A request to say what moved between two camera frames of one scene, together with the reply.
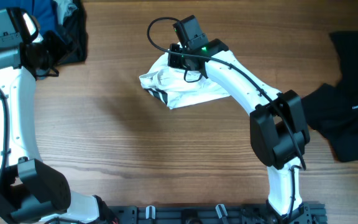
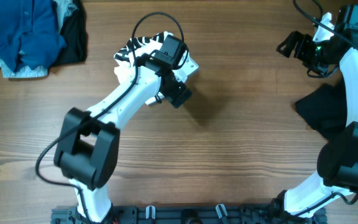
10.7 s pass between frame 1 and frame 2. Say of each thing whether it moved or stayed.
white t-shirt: moved
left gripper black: moved
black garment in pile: stayed
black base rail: stayed
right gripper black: moved
